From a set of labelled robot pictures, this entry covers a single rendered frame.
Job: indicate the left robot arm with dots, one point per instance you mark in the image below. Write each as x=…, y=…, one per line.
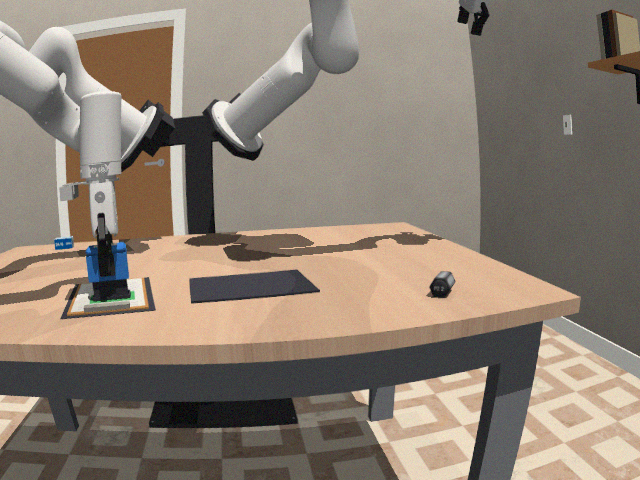
x=333, y=47

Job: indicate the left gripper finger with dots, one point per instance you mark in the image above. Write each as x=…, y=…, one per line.
x=463, y=15
x=477, y=26

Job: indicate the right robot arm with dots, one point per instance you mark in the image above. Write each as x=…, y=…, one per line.
x=94, y=126

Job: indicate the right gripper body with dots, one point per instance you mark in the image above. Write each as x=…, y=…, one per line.
x=102, y=199

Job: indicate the dark grey flat mat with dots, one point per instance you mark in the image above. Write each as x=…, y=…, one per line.
x=250, y=286

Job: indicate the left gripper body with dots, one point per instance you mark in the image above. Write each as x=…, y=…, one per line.
x=473, y=6

